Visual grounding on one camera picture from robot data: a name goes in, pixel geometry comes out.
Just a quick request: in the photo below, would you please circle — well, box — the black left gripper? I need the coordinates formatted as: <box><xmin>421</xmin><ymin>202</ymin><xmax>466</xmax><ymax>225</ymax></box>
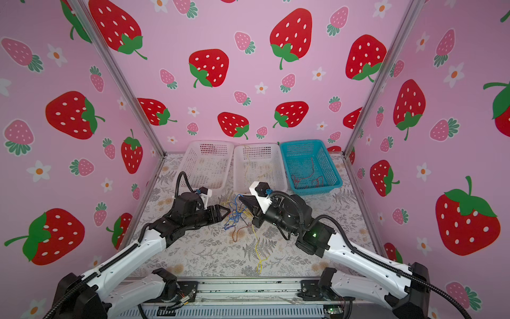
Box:
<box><xmin>185</xmin><ymin>203</ymin><xmax>231</xmax><ymax>231</ymax></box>

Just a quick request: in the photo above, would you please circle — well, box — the coloured cable bundle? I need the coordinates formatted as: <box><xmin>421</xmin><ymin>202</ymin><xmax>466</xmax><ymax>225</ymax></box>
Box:
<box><xmin>220</xmin><ymin>193</ymin><xmax>270</xmax><ymax>276</ymax></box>

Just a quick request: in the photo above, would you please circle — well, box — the yellow cable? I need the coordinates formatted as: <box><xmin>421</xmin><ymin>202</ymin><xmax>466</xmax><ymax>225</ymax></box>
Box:
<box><xmin>240</xmin><ymin>145</ymin><xmax>276</xmax><ymax>188</ymax></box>

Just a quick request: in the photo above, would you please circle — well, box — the red cable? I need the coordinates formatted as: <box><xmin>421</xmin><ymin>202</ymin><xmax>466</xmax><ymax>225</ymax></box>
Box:
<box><xmin>290</xmin><ymin>157</ymin><xmax>324</xmax><ymax>189</ymax></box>

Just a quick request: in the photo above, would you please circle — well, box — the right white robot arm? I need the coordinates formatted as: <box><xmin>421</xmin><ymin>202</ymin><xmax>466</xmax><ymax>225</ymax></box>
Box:
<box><xmin>240</xmin><ymin>191</ymin><xmax>470</xmax><ymax>318</ymax></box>

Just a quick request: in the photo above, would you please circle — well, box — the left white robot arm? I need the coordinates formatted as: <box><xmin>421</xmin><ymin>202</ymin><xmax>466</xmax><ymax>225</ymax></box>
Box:
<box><xmin>45</xmin><ymin>187</ymin><xmax>231</xmax><ymax>318</ymax></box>

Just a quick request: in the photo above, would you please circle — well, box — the middle white plastic basket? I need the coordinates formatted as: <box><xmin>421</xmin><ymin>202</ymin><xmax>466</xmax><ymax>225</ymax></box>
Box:
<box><xmin>233</xmin><ymin>144</ymin><xmax>288</xmax><ymax>195</ymax></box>

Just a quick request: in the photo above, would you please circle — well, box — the white plastic basket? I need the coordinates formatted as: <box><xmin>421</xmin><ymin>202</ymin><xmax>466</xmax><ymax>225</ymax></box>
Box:
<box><xmin>174</xmin><ymin>141</ymin><xmax>235</xmax><ymax>195</ymax></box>
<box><xmin>233</xmin><ymin>144</ymin><xmax>288</xmax><ymax>195</ymax></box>

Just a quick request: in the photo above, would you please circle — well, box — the left white plastic basket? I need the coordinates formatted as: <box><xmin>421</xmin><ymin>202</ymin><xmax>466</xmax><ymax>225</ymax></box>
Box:
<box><xmin>174</xmin><ymin>141</ymin><xmax>235</xmax><ymax>195</ymax></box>

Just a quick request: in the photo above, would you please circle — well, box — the teal plastic basket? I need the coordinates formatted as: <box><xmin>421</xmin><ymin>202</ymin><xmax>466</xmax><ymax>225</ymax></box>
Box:
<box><xmin>280</xmin><ymin>140</ymin><xmax>343</xmax><ymax>196</ymax></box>

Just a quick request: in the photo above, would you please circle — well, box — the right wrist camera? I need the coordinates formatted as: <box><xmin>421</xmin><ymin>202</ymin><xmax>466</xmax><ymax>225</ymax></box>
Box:
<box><xmin>249</xmin><ymin>182</ymin><xmax>272</xmax><ymax>213</ymax></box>

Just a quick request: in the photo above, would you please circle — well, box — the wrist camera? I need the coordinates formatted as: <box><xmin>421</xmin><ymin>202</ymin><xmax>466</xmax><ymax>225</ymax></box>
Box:
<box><xmin>197</xmin><ymin>187</ymin><xmax>213</xmax><ymax>205</ymax></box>
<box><xmin>249</xmin><ymin>182</ymin><xmax>272</xmax><ymax>213</ymax></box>

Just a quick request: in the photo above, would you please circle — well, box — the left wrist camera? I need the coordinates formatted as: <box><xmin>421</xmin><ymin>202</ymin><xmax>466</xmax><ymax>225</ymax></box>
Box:
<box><xmin>197</xmin><ymin>187</ymin><xmax>213</xmax><ymax>205</ymax></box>

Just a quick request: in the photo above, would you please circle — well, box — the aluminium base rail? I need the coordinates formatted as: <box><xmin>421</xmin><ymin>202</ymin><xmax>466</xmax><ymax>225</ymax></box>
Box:
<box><xmin>99</xmin><ymin>276</ymin><xmax>399</xmax><ymax>319</ymax></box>

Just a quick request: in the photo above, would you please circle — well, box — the left aluminium corner post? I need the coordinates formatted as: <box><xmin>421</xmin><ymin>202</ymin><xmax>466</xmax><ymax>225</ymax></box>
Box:
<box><xmin>69</xmin><ymin>0</ymin><xmax>166</xmax><ymax>158</ymax></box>

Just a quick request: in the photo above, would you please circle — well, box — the aluminium corner post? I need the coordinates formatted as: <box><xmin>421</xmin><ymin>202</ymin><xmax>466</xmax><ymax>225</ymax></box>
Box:
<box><xmin>69</xmin><ymin>0</ymin><xmax>166</xmax><ymax>158</ymax></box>
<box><xmin>343</xmin><ymin>0</ymin><xmax>425</xmax><ymax>158</ymax></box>

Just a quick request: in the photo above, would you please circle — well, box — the right aluminium corner post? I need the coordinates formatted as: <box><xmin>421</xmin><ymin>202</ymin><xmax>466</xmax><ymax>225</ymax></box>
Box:
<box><xmin>343</xmin><ymin>0</ymin><xmax>425</xmax><ymax>158</ymax></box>

